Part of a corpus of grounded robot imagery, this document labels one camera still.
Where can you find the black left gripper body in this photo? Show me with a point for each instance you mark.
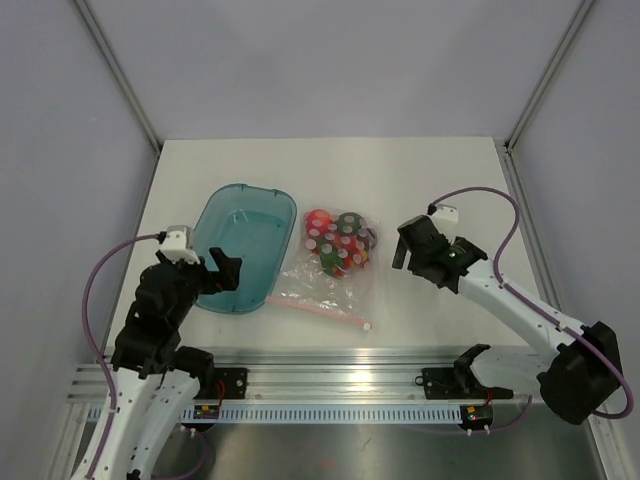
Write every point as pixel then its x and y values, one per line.
pixel 195 280

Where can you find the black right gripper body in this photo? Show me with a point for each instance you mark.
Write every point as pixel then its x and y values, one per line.
pixel 417 266

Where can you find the green fake lime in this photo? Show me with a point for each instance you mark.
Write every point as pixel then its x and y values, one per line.
pixel 349 223

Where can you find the red strawberry bunch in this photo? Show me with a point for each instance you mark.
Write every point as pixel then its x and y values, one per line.
pixel 338 254

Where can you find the clear pink zip top bag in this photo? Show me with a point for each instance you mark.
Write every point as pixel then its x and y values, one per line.
pixel 303 286

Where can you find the red yellow fake apple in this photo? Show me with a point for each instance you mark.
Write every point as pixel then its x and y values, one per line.
pixel 317 222

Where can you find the dark purple fake plum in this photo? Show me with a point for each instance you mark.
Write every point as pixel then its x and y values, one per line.
pixel 368 237

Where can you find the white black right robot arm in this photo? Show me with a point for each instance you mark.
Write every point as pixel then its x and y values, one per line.
pixel 577 367

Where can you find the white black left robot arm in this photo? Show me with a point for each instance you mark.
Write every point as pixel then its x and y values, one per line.
pixel 151 377

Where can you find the blue transparent plastic tray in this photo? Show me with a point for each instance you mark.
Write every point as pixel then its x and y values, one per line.
pixel 255 225

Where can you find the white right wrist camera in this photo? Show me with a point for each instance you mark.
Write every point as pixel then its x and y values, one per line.
pixel 446 219

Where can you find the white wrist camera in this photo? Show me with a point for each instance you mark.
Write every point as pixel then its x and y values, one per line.
pixel 177 245
pixel 446 219

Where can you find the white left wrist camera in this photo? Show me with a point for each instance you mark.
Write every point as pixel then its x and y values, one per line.
pixel 177 245

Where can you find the aluminium mounting rail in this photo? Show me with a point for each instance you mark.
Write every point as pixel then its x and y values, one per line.
pixel 344 375

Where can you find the white slotted cable duct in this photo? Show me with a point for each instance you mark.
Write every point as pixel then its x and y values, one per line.
pixel 387 414

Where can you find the right aluminium frame post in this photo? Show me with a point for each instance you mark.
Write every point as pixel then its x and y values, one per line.
pixel 551 70

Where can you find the aluminium frame post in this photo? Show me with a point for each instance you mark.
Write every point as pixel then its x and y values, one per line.
pixel 107 53
pixel 551 70

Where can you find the left aluminium frame post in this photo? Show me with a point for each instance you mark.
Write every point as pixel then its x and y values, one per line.
pixel 107 53

